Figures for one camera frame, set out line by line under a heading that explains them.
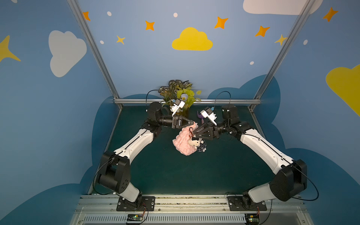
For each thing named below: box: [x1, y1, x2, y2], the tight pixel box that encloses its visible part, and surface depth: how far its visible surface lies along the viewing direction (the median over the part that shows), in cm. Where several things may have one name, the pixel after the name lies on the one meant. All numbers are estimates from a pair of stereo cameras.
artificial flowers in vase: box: [157, 79, 202, 117], surface depth 103 cm
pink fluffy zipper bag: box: [172, 121, 198, 156], surface depth 71 cm
